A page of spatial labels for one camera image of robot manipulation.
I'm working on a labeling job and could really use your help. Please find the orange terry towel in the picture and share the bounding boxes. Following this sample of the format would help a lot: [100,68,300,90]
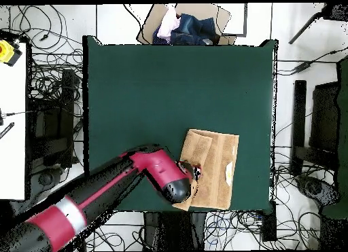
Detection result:
[171,128,240,212]

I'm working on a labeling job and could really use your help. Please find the black power strip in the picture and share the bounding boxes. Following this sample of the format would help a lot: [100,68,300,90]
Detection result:
[260,201,278,242]

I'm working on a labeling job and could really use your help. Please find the dark green table cloth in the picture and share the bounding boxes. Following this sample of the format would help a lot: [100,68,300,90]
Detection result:
[82,35,279,215]

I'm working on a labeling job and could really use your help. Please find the black grey stand foot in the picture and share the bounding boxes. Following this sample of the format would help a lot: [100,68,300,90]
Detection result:
[27,167,66,204]
[294,174,341,209]

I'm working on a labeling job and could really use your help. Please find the blue denim jeans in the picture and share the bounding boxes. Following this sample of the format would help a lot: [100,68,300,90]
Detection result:
[152,13,222,46]

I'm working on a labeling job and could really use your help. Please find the pink garment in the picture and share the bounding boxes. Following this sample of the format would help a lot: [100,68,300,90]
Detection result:
[156,5,181,42]

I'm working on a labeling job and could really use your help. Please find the green covered side table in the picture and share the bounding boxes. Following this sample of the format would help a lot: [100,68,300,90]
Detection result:
[320,56,348,220]

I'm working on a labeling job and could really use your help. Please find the brown cardboard box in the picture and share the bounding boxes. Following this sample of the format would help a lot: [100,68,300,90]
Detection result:
[136,3,237,46]

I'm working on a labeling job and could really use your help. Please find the white desk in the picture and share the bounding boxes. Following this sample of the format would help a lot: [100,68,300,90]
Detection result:
[0,42,28,201]

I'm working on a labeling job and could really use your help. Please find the black tripod leg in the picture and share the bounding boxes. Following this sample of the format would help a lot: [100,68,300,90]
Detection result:
[288,2,348,45]

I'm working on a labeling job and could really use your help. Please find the yellow emergency stop button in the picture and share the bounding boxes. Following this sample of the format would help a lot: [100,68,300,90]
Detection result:
[0,39,23,67]

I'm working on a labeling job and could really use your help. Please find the blue and black cables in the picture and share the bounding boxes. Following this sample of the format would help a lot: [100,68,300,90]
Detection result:
[203,210,263,250]

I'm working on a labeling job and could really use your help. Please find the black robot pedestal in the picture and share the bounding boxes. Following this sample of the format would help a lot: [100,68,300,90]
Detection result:
[143,211,208,251]

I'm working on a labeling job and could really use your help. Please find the black floor cable bundle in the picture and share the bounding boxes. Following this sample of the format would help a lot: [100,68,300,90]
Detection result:
[252,154,327,250]

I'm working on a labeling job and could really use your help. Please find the black cables with adapter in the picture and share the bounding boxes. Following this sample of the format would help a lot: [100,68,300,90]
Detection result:
[86,221,145,251]

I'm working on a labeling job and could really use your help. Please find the black cable with adapter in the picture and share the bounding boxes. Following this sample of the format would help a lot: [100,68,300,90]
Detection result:
[275,46,348,76]

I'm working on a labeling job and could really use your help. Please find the black cable tangle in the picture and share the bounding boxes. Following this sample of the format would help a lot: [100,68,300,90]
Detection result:
[9,4,84,101]

